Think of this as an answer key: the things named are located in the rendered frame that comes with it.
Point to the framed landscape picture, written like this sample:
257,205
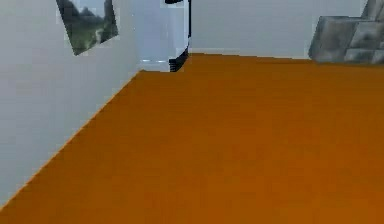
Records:
87,25

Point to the white fridge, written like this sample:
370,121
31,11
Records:
161,33

